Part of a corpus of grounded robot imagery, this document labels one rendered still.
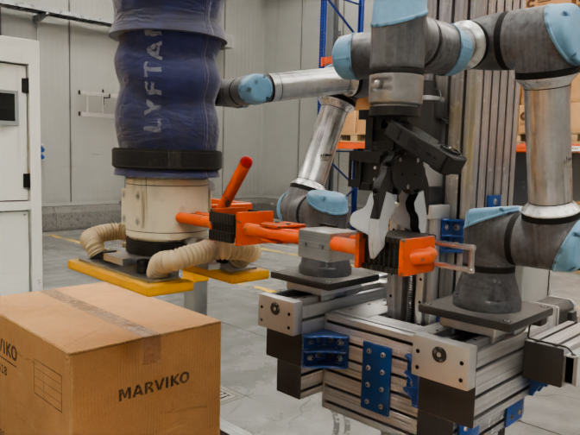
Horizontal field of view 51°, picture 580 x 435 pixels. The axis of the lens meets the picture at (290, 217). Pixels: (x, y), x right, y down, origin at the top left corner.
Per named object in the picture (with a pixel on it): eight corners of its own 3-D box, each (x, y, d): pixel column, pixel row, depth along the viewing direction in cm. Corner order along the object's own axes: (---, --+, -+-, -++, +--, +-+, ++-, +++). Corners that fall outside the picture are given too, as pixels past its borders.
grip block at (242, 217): (205, 241, 112) (205, 208, 111) (247, 236, 118) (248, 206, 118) (234, 246, 106) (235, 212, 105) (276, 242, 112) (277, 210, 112)
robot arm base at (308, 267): (323, 265, 187) (324, 233, 186) (362, 273, 176) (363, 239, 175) (287, 271, 176) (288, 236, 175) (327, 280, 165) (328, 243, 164)
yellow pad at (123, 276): (66, 268, 133) (66, 245, 133) (110, 263, 140) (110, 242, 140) (148, 298, 109) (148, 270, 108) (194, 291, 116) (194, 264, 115)
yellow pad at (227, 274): (144, 260, 146) (144, 239, 146) (179, 256, 153) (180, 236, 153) (232, 285, 122) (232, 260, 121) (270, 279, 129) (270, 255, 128)
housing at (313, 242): (295, 256, 97) (296, 228, 96) (325, 253, 101) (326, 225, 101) (328, 263, 92) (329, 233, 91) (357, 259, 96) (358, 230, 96)
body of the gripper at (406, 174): (380, 190, 94) (383, 110, 92) (427, 194, 87) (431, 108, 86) (346, 191, 88) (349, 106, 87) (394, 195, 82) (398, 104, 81)
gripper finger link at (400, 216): (401, 240, 96) (390, 185, 92) (434, 244, 91) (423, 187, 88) (389, 249, 94) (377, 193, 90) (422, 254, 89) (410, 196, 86)
